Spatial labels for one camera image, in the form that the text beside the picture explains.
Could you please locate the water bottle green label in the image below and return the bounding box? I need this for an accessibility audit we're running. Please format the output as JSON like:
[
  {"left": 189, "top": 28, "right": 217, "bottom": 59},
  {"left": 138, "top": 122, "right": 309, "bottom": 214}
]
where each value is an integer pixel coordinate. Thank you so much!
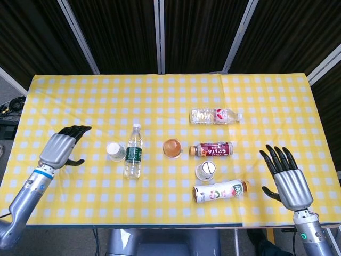
[{"left": 123, "top": 123, "right": 144, "bottom": 180}]

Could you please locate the white partition frame post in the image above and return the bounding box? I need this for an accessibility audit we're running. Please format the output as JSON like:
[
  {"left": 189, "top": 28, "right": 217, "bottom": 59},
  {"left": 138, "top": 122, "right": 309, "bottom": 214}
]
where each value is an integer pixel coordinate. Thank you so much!
[
  {"left": 57, "top": 0, "right": 100, "bottom": 75},
  {"left": 153, "top": 0, "right": 165, "bottom": 75},
  {"left": 0, "top": 66, "right": 28, "bottom": 97},
  {"left": 222, "top": 0, "right": 258, "bottom": 74},
  {"left": 307, "top": 44, "right": 341, "bottom": 86}
]

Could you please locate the red Costa coffee bottle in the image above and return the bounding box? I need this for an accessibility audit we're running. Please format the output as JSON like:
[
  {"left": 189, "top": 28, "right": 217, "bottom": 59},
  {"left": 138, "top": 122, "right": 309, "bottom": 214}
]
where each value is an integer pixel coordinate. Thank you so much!
[{"left": 189, "top": 141, "right": 234, "bottom": 157}]

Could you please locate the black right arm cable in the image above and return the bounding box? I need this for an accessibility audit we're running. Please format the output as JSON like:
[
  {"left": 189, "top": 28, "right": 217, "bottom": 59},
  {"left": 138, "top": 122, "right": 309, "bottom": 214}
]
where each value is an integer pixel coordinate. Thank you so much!
[{"left": 291, "top": 228, "right": 298, "bottom": 256}]

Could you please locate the clear bottle red white label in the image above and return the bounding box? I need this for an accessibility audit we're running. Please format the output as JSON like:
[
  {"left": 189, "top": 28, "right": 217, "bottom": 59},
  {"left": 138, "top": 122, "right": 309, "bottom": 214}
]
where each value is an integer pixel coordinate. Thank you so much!
[{"left": 189, "top": 107, "right": 243, "bottom": 125}]

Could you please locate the black object under table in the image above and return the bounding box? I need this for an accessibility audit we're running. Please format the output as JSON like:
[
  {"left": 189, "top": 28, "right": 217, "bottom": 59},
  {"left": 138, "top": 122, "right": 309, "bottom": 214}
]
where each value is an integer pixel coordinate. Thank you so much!
[{"left": 246, "top": 228, "right": 294, "bottom": 256}]

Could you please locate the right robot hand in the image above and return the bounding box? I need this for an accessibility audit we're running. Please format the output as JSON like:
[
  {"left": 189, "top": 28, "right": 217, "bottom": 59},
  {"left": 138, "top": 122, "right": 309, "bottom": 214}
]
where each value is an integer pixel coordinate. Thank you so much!
[{"left": 259, "top": 145, "right": 314, "bottom": 213}]

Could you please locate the white peach tea bottle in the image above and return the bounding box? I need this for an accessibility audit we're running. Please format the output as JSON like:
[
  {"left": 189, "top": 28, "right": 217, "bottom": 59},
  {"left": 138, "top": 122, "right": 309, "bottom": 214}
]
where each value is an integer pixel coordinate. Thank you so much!
[{"left": 193, "top": 179, "right": 251, "bottom": 204}]

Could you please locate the black box on floor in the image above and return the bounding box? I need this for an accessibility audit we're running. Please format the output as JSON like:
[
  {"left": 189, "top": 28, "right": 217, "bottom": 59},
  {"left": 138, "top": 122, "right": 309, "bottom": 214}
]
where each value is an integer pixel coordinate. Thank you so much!
[{"left": 0, "top": 119, "right": 19, "bottom": 140}]

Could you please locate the yellow white checked tablecloth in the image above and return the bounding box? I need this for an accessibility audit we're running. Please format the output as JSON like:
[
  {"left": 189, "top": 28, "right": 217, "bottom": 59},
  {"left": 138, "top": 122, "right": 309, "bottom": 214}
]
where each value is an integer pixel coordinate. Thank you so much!
[{"left": 0, "top": 73, "right": 341, "bottom": 227}]

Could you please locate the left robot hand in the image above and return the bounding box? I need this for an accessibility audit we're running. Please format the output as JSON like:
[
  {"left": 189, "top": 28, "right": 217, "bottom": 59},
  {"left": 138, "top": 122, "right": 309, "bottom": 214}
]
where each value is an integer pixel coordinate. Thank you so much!
[{"left": 39, "top": 124, "right": 92, "bottom": 170}]

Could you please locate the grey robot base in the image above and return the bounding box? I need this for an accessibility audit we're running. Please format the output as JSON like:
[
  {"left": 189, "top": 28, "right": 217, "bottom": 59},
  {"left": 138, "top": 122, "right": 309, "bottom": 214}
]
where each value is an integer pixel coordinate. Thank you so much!
[{"left": 105, "top": 228, "right": 221, "bottom": 256}]

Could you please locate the bundle of black cables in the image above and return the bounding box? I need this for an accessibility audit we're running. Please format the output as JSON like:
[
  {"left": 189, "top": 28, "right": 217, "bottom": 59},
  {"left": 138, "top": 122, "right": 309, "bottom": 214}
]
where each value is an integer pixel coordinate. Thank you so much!
[{"left": 0, "top": 95, "right": 27, "bottom": 121}]

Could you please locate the paper cup green flower print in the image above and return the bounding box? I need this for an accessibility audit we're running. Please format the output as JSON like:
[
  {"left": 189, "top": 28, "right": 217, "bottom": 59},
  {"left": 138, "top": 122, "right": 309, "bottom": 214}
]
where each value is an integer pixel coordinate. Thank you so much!
[{"left": 106, "top": 141, "right": 127, "bottom": 163}]

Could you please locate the dark pleated partition panel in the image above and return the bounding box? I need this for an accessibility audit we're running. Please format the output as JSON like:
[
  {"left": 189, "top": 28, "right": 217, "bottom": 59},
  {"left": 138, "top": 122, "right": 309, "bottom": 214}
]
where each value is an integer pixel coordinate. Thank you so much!
[
  {"left": 68, "top": 0, "right": 160, "bottom": 75},
  {"left": 0, "top": 0, "right": 94, "bottom": 90},
  {"left": 164, "top": 0, "right": 248, "bottom": 74},
  {"left": 229, "top": 0, "right": 341, "bottom": 78}
]

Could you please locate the orange jelly cup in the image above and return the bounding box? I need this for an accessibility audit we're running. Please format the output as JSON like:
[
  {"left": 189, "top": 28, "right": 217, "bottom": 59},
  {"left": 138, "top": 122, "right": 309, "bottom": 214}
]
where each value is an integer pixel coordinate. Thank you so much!
[{"left": 163, "top": 138, "right": 183, "bottom": 160}]

